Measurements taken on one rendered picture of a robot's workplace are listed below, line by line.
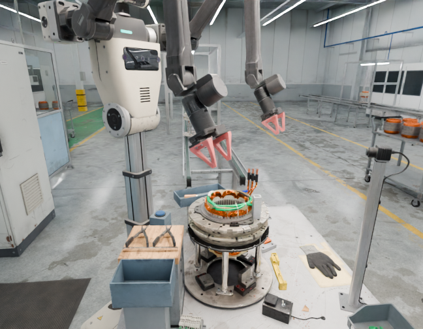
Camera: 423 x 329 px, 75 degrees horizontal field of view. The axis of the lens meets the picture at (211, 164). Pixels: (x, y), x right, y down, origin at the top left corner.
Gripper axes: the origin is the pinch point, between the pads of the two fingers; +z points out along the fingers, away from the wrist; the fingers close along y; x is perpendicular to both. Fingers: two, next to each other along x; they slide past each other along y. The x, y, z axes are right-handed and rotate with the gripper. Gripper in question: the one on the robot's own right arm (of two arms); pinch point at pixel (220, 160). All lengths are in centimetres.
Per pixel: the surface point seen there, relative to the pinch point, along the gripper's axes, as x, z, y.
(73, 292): 196, 42, 28
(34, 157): 257, -87, 73
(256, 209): 11.4, 22.1, 23.8
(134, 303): 32.8, 25.4, -21.7
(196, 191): 51, 9, 44
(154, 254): 32.4, 17.6, -9.2
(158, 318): 33, 34, -17
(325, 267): 9, 63, 51
